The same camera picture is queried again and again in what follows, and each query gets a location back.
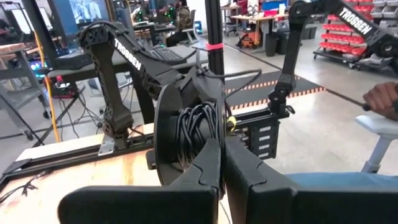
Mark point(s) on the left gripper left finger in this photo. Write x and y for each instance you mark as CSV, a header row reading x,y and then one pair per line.
x,y
140,205

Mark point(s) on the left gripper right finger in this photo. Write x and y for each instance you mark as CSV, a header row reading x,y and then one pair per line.
x,y
311,207

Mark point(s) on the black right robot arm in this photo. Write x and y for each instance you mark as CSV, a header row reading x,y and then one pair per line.
x,y
109,77

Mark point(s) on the black box white labels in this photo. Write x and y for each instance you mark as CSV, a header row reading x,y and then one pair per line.
x,y
261,137

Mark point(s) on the white office chair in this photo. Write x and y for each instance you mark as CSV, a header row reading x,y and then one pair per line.
x,y
382,130

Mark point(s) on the black mat yellow stripes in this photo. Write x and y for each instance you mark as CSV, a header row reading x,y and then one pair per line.
x,y
308,85

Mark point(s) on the person's hand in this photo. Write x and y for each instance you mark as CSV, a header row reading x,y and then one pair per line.
x,y
381,99

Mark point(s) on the black keyboard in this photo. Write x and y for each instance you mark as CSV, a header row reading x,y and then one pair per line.
x,y
168,56

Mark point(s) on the black trash bin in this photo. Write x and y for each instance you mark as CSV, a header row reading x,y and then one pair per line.
x,y
283,42
271,45

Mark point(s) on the red parts bin rack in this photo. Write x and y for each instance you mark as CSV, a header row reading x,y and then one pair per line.
x,y
342,40

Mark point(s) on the glowing computer tower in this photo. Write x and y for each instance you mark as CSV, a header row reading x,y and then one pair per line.
x,y
37,68

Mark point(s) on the red tape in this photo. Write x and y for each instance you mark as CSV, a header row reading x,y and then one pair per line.
x,y
214,46

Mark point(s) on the orange shop vacuum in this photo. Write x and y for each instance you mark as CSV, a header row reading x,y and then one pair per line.
x,y
248,40

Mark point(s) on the wooden desk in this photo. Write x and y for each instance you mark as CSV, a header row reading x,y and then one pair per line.
x,y
258,18

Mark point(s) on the wooden workbench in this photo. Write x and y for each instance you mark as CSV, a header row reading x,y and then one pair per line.
x,y
12,48

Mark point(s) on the black aluminium table frame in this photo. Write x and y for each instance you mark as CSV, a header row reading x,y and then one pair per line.
x,y
214,25

